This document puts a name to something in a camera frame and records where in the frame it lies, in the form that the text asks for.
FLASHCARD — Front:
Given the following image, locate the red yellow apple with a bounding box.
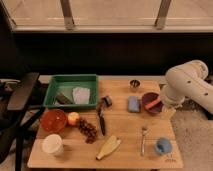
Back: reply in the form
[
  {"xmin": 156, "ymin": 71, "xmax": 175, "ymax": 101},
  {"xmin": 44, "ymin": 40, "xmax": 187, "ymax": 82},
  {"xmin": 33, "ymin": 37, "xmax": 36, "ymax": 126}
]
[{"xmin": 67, "ymin": 112, "xmax": 80, "ymax": 126}]

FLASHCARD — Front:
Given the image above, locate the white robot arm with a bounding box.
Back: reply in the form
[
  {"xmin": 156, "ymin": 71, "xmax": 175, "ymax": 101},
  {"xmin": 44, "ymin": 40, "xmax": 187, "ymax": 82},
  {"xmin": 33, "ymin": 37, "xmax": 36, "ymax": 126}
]
[{"xmin": 160, "ymin": 60, "xmax": 213, "ymax": 120}]

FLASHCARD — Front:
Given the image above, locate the blue cup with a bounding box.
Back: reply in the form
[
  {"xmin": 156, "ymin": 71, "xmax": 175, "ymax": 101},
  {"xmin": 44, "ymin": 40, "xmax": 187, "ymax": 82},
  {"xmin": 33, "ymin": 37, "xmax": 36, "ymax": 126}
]
[{"xmin": 155, "ymin": 137, "xmax": 173, "ymax": 155}]

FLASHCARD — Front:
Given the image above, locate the small metal cup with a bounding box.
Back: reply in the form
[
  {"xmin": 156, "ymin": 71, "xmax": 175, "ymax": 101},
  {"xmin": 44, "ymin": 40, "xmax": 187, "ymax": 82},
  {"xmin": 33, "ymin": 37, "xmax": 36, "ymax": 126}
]
[{"xmin": 130, "ymin": 79, "xmax": 140, "ymax": 89}]

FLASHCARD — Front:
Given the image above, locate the white plastic cup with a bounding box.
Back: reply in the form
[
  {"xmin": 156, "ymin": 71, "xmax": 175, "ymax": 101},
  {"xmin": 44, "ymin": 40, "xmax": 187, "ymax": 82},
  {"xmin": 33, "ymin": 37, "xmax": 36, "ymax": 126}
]
[{"xmin": 42, "ymin": 134, "xmax": 64, "ymax": 156}]

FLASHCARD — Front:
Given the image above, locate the orange carrot in bowl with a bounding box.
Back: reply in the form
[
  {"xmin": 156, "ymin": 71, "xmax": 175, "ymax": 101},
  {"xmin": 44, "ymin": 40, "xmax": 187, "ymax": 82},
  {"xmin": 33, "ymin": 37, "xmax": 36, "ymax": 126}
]
[{"xmin": 144, "ymin": 99, "xmax": 161, "ymax": 110}]

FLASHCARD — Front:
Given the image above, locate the purple bowl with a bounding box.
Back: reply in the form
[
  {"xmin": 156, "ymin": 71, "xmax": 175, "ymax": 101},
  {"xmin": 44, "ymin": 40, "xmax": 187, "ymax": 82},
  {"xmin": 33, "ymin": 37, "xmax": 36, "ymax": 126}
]
[{"xmin": 141, "ymin": 92, "xmax": 163, "ymax": 114}]

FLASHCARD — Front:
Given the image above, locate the blue sponge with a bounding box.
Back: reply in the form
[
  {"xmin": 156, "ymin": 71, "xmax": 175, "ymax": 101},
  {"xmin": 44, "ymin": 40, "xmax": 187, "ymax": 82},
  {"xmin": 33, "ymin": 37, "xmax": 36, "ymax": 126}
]
[{"xmin": 128, "ymin": 96, "xmax": 140, "ymax": 113}]

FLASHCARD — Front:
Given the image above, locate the wooden board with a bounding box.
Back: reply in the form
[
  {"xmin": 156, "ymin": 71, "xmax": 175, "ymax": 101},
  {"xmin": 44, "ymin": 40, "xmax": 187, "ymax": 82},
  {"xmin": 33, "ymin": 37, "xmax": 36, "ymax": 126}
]
[{"xmin": 28, "ymin": 80, "xmax": 183, "ymax": 169}]

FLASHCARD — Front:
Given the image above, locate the silver fork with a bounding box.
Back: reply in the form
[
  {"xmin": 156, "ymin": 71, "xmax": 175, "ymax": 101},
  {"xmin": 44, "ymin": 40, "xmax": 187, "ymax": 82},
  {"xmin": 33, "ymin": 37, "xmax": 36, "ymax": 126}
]
[{"xmin": 141, "ymin": 126, "xmax": 148, "ymax": 156}]

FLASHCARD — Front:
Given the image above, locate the yellow banana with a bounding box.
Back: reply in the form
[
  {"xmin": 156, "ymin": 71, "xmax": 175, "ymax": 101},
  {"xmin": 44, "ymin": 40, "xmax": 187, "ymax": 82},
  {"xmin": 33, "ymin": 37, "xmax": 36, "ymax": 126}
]
[{"xmin": 96, "ymin": 135, "xmax": 121, "ymax": 160}]

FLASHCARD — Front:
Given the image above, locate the bunch of dark grapes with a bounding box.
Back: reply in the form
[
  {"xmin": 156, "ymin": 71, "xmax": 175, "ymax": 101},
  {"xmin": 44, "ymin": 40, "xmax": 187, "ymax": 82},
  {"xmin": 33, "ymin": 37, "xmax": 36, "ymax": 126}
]
[{"xmin": 77, "ymin": 118, "xmax": 97, "ymax": 144}]

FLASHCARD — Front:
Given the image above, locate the white cloth in tray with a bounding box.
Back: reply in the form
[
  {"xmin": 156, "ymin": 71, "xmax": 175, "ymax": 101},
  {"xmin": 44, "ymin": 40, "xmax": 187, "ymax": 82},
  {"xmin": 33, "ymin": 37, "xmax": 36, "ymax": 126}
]
[{"xmin": 73, "ymin": 87, "xmax": 90, "ymax": 104}]

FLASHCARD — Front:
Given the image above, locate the dark brown block in tray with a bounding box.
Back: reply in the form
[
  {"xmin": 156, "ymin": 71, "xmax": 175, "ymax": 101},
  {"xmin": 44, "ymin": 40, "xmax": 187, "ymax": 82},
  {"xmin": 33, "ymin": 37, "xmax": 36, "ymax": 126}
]
[{"xmin": 56, "ymin": 95, "xmax": 72, "ymax": 104}]

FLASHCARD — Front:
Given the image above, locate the green plastic tray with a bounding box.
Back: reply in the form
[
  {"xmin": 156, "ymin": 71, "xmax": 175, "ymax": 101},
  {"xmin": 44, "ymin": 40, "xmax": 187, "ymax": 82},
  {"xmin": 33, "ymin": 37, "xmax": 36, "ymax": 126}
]
[{"xmin": 43, "ymin": 74, "xmax": 98, "ymax": 110}]

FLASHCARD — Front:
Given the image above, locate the orange plastic bowl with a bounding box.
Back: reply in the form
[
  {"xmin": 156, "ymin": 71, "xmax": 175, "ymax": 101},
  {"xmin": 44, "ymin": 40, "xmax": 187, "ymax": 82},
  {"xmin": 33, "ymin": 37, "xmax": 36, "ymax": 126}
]
[{"xmin": 40, "ymin": 109, "xmax": 67, "ymax": 133}]

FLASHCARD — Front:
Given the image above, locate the black chair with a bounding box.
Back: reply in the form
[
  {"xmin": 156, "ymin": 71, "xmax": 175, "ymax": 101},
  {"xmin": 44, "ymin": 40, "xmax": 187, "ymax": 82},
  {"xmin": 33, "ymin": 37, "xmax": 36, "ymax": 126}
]
[{"xmin": 0, "ymin": 73, "xmax": 44, "ymax": 171}]

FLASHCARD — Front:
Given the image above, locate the black handled knife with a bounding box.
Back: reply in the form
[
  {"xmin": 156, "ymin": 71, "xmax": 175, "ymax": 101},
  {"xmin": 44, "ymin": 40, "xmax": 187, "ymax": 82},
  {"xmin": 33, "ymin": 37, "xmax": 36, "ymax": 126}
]
[{"xmin": 96, "ymin": 103, "xmax": 106, "ymax": 136}]

